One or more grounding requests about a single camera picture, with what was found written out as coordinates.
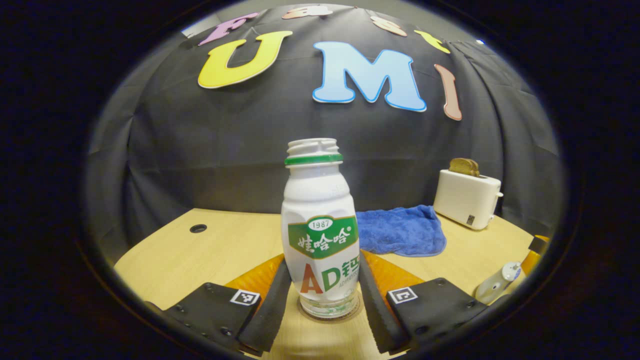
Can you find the white toaster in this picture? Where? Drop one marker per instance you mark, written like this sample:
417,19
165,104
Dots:
465,200

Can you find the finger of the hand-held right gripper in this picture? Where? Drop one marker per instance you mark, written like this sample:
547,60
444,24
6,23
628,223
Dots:
534,260

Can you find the brown toast slice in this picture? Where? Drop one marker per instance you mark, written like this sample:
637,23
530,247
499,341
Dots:
460,167
476,170

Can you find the white teacup lid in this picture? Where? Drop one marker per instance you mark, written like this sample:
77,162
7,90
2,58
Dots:
512,271

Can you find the white blue pattern teacup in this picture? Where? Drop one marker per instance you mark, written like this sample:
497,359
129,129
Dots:
490,290

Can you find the black backdrop cloth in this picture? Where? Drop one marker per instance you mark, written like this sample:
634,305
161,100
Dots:
200,150

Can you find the blue towel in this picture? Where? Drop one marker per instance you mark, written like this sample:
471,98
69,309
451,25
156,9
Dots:
400,230

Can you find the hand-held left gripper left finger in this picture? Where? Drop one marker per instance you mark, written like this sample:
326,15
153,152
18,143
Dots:
270,310

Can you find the white green label water bottle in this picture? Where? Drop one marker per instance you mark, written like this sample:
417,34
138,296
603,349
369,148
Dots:
317,200

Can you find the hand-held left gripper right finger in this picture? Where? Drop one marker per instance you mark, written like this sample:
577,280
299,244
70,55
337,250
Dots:
377,310

